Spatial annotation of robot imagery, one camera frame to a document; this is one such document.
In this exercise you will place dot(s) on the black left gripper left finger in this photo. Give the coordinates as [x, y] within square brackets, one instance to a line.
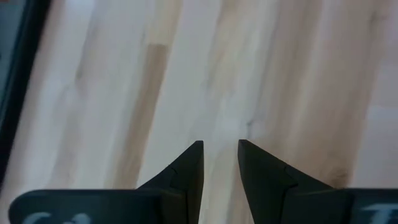
[186, 174]

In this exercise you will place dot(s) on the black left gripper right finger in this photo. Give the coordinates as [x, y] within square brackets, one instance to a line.
[264, 180]

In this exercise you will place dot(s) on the black aluminium table frame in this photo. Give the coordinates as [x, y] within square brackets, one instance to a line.
[28, 62]

